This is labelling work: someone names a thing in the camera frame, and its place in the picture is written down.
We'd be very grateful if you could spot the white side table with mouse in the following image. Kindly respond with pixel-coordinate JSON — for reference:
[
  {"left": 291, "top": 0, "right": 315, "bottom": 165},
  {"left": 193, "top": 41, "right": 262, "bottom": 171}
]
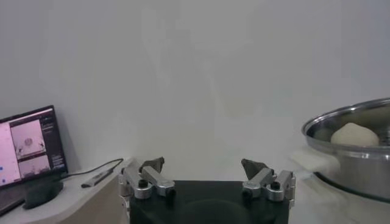
[{"left": 0, "top": 156, "right": 135, "bottom": 224}]

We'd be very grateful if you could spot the grey usb hub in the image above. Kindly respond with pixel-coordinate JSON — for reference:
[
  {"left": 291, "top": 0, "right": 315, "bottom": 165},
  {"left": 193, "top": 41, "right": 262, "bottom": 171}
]
[{"left": 80, "top": 169, "right": 114, "bottom": 189}]

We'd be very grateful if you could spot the white steamed baozi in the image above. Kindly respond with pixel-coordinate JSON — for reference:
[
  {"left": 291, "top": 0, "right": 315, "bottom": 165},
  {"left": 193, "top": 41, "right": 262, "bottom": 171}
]
[{"left": 330, "top": 122, "right": 380, "bottom": 147}]

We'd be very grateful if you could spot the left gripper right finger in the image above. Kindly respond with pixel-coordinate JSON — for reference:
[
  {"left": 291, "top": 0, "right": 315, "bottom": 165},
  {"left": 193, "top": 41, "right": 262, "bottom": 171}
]
[{"left": 240, "top": 158, "right": 297, "bottom": 208}]

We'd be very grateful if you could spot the black usb hub cable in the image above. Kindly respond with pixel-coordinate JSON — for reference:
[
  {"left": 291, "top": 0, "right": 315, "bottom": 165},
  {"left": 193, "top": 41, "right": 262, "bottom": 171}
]
[{"left": 60, "top": 158, "right": 124, "bottom": 180}]

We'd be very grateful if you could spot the black laptop beside mouse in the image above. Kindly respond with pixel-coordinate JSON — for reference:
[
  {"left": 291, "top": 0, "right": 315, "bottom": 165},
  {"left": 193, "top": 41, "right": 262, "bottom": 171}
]
[{"left": 0, "top": 105, "right": 68, "bottom": 215}]

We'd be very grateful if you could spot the black computer mouse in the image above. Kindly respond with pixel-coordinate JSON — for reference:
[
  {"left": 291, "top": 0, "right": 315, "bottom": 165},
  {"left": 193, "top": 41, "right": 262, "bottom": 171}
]
[{"left": 23, "top": 179, "right": 64, "bottom": 210}]

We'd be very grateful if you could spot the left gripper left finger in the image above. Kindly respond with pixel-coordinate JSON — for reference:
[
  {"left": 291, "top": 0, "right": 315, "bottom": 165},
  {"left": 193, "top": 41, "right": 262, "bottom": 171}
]
[{"left": 118, "top": 156, "right": 177, "bottom": 211}]

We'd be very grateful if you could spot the perforated steel steamer basket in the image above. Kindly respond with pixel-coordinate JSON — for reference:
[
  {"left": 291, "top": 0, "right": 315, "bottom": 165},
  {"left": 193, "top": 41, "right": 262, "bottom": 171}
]
[{"left": 301, "top": 97, "right": 390, "bottom": 203}]

